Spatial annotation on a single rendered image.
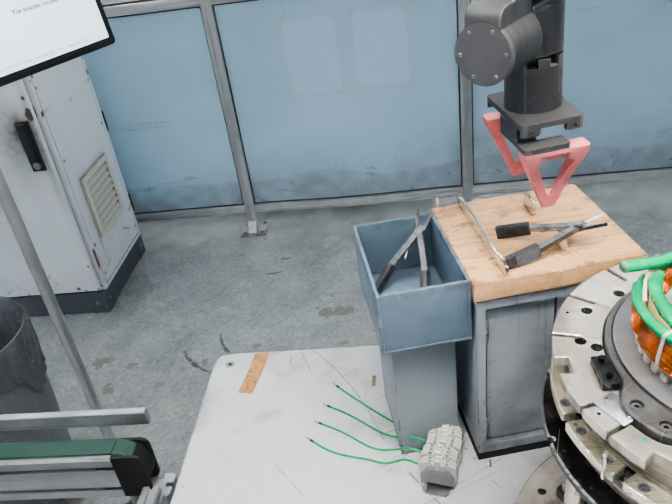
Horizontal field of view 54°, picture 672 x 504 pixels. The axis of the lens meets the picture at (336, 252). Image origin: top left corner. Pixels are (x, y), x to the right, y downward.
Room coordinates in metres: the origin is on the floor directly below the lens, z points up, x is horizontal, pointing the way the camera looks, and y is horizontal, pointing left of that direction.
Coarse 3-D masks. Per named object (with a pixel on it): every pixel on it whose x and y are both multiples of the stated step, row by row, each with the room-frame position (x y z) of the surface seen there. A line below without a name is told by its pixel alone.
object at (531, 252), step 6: (528, 246) 0.61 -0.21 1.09; (534, 246) 0.61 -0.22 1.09; (516, 252) 0.61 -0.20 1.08; (522, 252) 0.61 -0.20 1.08; (528, 252) 0.61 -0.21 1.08; (534, 252) 0.61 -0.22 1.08; (540, 252) 0.61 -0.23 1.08; (510, 258) 0.60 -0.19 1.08; (516, 258) 0.60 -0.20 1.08; (522, 258) 0.61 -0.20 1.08; (528, 258) 0.61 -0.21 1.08; (534, 258) 0.61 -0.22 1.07; (510, 264) 0.60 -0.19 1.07; (516, 264) 0.60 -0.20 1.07; (522, 264) 0.61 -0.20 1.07
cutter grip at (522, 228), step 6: (522, 222) 0.67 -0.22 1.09; (528, 222) 0.66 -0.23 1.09; (498, 228) 0.67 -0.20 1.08; (504, 228) 0.67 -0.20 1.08; (510, 228) 0.66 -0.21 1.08; (516, 228) 0.66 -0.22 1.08; (522, 228) 0.66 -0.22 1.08; (528, 228) 0.66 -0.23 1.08; (498, 234) 0.67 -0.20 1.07; (504, 234) 0.67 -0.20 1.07; (510, 234) 0.67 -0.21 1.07; (516, 234) 0.66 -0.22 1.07; (522, 234) 0.66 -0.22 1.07; (528, 234) 0.66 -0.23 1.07
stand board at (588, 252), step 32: (576, 192) 0.76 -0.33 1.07; (448, 224) 0.72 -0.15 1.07; (608, 224) 0.67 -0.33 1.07; (480, 256) 0.64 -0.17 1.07; (544, 256) 0.62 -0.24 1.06; (576, 256) 0.61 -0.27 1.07; (608, 256) 0.60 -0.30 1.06; (640, 256) 0.60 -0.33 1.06; (480, 288) 0.59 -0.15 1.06; (512, 288) 0.59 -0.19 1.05; (544, 288) 0.59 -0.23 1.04
